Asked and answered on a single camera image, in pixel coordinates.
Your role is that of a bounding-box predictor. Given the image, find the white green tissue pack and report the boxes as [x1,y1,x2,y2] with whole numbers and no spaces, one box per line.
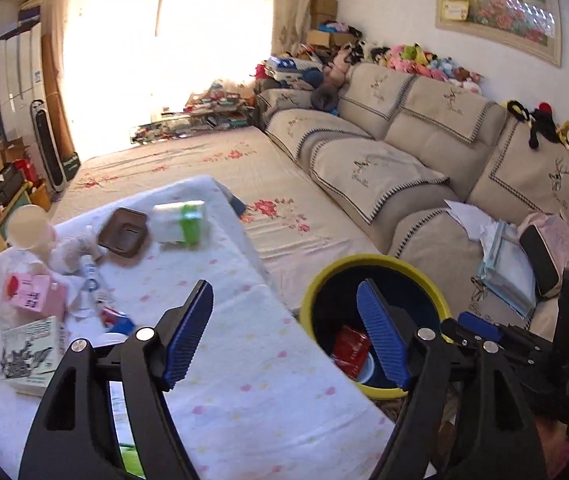
[152,200,210,247]

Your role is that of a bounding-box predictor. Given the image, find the grey neck pillow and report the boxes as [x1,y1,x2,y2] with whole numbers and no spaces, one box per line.
[311,85,341,116]

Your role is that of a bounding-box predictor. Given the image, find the beige patterned curtain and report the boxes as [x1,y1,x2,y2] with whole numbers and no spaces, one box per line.
[270,0,334,57]

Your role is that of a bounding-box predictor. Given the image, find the white wardrobe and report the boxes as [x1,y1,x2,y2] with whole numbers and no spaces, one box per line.
[0,24,48,126]

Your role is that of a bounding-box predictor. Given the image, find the black white tower fan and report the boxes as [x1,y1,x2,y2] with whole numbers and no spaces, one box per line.
[29,99,66,194]

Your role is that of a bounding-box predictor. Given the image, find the crumpled clear plastic wrap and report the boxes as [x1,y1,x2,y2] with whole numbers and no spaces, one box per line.
[47,227,102,277]

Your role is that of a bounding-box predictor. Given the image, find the pale card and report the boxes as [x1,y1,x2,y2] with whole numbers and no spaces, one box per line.
[441,0,470,21]

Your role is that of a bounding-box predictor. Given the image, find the pink plush pig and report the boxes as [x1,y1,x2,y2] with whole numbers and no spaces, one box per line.
[325,51,354,87]

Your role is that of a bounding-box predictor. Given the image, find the open cardboard box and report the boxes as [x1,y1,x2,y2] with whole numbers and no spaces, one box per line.
[0,137,31,196]

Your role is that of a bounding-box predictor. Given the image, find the yellow rimmed dark bin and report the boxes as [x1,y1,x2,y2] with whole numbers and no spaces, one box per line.
[299,254,453,401]

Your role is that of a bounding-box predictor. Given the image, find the green white leaflet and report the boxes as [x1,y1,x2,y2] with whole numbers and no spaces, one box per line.
[108,380,146,479]

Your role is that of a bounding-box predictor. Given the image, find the red blue can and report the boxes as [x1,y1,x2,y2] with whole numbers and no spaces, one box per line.
[99,305,138,346]

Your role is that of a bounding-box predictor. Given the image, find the pink strawberry milk carton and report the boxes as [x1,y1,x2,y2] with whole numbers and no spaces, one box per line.
[4,272,65,319]

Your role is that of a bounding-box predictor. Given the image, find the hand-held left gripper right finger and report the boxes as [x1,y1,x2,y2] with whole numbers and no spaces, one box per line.
[357,280,548,480]

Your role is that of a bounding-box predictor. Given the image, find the white paper cup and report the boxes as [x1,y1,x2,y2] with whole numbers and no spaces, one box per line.
[5,204,58,252]

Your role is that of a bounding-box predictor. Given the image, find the pile of books and clutter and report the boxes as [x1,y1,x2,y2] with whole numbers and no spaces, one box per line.
[129,79,258,145]

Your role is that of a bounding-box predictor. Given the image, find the red snack packet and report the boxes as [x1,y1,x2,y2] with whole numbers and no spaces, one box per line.
[332,325,373,378]

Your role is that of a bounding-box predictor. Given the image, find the dark green box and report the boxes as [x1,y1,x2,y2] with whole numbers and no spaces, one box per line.
[61,152,83,182]

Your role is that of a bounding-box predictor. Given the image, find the beige floral sheet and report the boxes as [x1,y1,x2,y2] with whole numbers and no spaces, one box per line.
[52,125,383,313]

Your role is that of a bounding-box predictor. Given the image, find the pile of plush toys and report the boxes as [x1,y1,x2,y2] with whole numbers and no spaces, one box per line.
[315,20,484,95]

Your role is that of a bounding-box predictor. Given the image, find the pink backpack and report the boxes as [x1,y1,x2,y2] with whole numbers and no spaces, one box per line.
[517,211,569,302]

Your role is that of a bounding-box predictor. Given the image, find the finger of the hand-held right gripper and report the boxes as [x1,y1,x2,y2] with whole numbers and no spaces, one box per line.
[441,311,558,361]

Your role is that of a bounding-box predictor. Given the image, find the white blue tube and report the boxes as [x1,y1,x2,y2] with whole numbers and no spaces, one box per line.
[78,252,111,312]

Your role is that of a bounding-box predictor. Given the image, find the dark brown square tray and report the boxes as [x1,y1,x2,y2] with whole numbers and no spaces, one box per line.
[97,207,148,259]

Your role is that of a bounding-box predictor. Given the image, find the sheer white curtain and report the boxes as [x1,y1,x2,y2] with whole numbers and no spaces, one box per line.
[47,0,275,158]

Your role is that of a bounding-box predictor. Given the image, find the blue star printed bag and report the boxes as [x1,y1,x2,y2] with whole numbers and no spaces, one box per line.
[263,54,326,87]

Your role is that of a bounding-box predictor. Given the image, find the black yellow plush toy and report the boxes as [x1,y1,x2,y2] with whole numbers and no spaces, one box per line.
[507,100,561,150]

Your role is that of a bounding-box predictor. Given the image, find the table with white cloth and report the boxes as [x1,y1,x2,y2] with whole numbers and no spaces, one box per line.
[0,175,400,480]

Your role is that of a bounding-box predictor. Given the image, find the black white printed booklet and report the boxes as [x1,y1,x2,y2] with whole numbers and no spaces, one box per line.
[0,316,68,397]

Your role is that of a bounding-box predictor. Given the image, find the beige sofa with covers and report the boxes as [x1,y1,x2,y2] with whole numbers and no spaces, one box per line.
[257,62,569,341]

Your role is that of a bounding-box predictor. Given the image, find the white loose papers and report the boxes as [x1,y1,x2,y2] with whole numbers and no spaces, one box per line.
[443,199,504,252]

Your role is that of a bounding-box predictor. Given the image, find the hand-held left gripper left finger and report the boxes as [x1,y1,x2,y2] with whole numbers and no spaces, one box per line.
[18,280,214,480]

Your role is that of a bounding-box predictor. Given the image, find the white round container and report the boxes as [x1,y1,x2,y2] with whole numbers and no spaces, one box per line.
[355,355,378,387]

